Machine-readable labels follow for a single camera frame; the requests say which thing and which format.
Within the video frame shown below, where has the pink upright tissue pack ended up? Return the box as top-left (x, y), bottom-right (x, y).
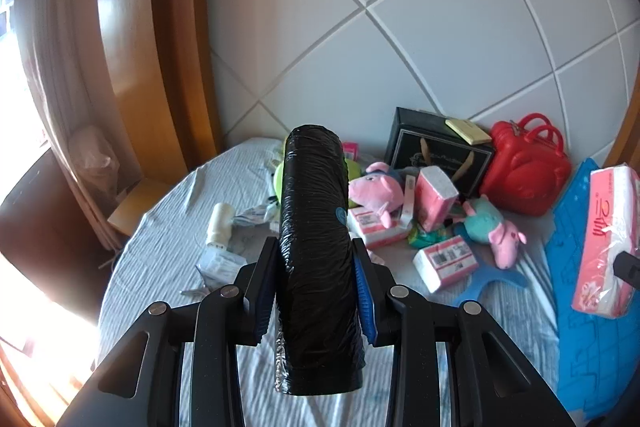
top-left (415, 167), bottom-right (460, 233)

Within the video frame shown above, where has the black trash bag roll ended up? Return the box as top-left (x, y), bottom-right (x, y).
top-left (272, 123), bottom-right (368, 397)

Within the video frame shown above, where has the green frog plush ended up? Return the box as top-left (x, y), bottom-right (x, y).
top-left (270, 154), bottom-right (363, 210)

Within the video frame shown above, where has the yellow notepad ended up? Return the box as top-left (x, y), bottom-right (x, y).
top-left (445, 118), bottom-right (493, 145)

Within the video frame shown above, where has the clear plastic wrapper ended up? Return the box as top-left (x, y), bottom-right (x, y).
top-left (232, 202), bottom-right (281, 228)

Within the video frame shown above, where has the beige curtain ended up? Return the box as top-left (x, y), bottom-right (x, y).
top-left (12, 0), bottom-right (136, 253)

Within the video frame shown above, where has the white plastic bottle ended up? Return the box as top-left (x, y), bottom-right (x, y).
top-left (206, 202), bottom-right (236, 253)

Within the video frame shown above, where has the large pink tissue pack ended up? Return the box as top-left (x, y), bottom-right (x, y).
top-left (571, 164), bottom-right (640, 319)

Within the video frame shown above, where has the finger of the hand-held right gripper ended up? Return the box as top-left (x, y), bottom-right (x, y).
top-left (614, 249), bottom-right (640, 293)

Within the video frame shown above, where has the blue plastic hanger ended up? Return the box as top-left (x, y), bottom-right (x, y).
top-left (457, 227), bottom-right (531, 308)

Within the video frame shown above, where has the curved wooden wall frame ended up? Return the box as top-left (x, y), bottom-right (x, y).
top-left (95, 0), bottom-right (223, 188)

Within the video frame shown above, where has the light wooden stool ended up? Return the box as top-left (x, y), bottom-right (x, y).
top-left (107, 179), bottom-right (173, 238)

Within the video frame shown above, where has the pink pig plush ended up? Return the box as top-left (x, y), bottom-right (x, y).
top-left (348, 162), bottom-right (406, 228)

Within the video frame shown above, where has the teal pig plush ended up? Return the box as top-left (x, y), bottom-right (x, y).
top-left (460, 197), bottom-right (530, 269)

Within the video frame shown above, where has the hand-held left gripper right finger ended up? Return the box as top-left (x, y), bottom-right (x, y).
top-left (350, 237), bottom-right (578, 427)

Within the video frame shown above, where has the translucent plastic bag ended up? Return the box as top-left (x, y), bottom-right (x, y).
top-left (67, 124), bottom-right (121, 188)

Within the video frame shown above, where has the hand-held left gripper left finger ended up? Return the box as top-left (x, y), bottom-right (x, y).
top-left (57, 236), bottom-right (281, 427)

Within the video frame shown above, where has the black gift box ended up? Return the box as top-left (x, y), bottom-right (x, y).
top-left (384, 107), bottom-right (496, 200)

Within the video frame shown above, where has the red toy suitcase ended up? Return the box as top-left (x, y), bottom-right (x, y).
top-left (480, 114), bottom-right (572, 217)

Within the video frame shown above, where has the clear plastic box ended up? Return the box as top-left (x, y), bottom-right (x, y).
top-left (195, 247), bottom-right (248, 288)

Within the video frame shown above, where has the slim white pink box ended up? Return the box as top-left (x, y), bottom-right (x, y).
top-left (399, 174), bottom-right (418, 230)

